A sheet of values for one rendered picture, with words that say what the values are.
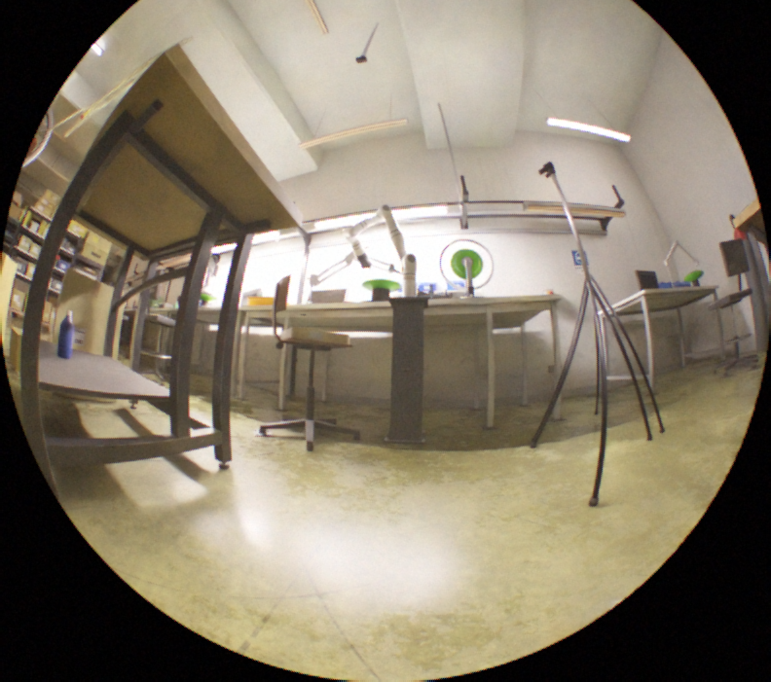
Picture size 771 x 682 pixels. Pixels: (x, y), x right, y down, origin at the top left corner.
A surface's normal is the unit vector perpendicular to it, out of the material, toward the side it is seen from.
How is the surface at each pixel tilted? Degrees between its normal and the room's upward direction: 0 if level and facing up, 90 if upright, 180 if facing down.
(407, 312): 90
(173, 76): 180
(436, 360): 90
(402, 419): 90
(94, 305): 90
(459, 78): 180
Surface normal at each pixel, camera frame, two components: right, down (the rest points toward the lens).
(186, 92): -0.03, 0.96
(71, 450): 0.99, -0.01
